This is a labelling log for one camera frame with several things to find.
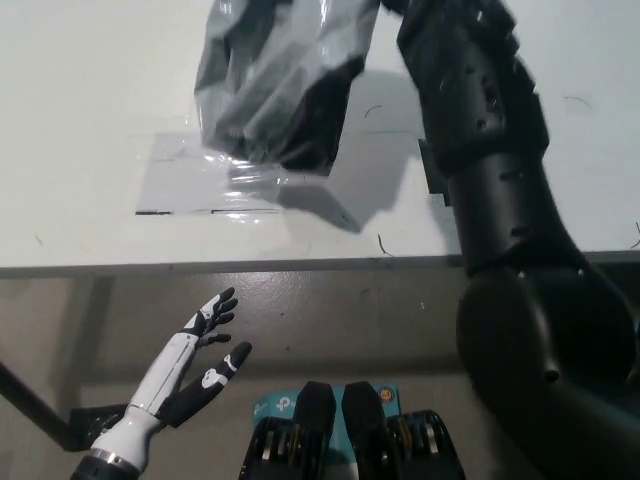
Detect teal TP-Link box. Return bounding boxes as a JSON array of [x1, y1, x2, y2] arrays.
[[252, 382, 402, 480]]

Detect black table leg with foot plate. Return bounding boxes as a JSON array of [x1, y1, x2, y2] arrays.
[[0, 359, 126, 451]]

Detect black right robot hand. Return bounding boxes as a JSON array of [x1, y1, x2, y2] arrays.
[[379, 0, 501, 17]]

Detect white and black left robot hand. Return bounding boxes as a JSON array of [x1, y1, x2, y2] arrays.
[[89, 286, 254, 462]]

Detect black robot torso blocks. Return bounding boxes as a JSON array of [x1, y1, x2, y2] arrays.
[[239, 382, 476, 480]]

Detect clear plastic film sheet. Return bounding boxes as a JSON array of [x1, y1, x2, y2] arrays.
[[134, 130, 284, 217]]

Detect grey and black plastic bag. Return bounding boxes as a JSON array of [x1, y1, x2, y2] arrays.
[[193, 0, 381, 179]]

